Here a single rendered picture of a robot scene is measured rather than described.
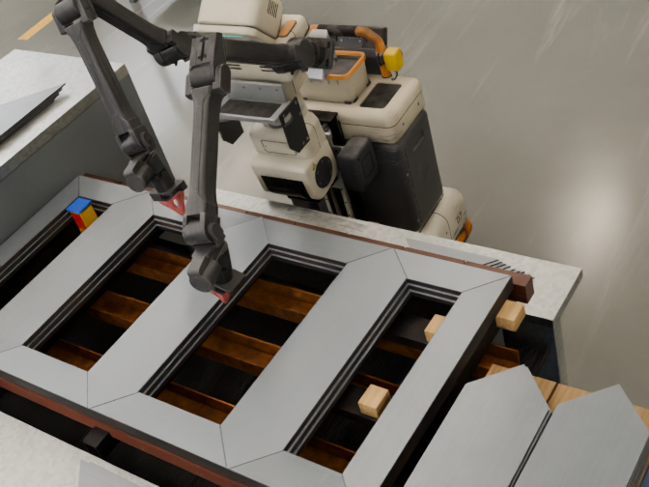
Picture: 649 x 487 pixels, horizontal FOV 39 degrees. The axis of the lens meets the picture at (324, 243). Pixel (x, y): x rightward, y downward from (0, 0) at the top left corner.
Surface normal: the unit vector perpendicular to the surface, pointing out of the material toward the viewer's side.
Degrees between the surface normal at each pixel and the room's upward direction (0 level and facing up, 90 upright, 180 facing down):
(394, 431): 0
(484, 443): 0
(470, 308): 0
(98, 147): 90
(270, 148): 98
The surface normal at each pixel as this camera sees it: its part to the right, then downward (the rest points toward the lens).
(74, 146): 0.81, 0.20
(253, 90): -0.47, 0.65
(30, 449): -0.24, -0.74
